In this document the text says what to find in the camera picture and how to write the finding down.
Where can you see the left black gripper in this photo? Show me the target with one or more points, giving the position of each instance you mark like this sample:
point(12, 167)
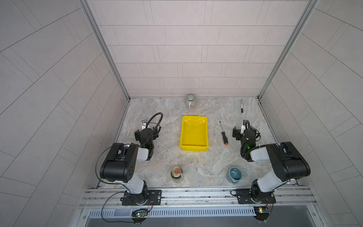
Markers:
point(136, 135)

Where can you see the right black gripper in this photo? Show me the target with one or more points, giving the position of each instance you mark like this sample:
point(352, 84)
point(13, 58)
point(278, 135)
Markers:
point(238, 132)

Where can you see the black orange screwdriver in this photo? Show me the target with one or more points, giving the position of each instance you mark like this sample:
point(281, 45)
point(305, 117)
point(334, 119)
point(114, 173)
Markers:
point(224, 137)

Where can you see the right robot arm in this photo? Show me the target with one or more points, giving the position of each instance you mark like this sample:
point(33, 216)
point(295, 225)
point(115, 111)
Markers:
point(287, 164)

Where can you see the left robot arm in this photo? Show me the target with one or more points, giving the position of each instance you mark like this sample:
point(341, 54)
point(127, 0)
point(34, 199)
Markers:
point(119, 166)

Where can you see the yellow plastic bin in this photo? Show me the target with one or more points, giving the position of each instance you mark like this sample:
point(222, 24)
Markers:
point(194, 133)

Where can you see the teal ceramic mug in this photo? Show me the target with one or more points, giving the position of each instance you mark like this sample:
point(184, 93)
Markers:
point(234, 175)

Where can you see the ribbed grey ceramic cup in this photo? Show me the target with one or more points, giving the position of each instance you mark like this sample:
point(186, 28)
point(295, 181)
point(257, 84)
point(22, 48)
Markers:
point(190, 100)

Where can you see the green tin can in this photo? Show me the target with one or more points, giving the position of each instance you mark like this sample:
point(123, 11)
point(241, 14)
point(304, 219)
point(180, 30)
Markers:
point(177, 174)

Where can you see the white slotted vent strip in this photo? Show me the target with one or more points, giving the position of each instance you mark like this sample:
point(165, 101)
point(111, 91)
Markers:
point(168, 212)

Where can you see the right circuit board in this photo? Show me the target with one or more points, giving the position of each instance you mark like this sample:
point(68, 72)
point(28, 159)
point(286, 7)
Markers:
point(262, 213)

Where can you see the circuit board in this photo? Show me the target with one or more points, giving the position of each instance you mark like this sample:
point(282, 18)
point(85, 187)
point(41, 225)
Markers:
point(262, 213)
point(138, 216)

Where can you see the left circuit board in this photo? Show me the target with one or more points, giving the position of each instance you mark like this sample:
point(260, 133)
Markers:
point(138, 216)

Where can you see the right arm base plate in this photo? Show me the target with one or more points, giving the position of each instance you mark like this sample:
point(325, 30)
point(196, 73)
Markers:
point(249, 196)

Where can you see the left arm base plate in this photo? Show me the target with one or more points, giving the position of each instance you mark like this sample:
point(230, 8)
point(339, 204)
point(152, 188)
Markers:
point(152, 197)

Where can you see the aluminium mounting rail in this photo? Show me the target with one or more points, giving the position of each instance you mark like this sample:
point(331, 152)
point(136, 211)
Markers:
point(200, 197)

